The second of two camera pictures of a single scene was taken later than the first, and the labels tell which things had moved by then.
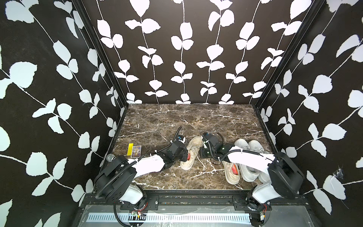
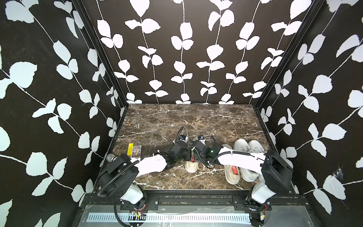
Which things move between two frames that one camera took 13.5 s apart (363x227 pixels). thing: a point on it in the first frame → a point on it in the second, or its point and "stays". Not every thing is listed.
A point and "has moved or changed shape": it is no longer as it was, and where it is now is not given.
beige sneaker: x=192 y=147 has moved or changed shape
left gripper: x=184 y=153 stays
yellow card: x=130 y=149 stays
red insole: x=234 y=169 stays
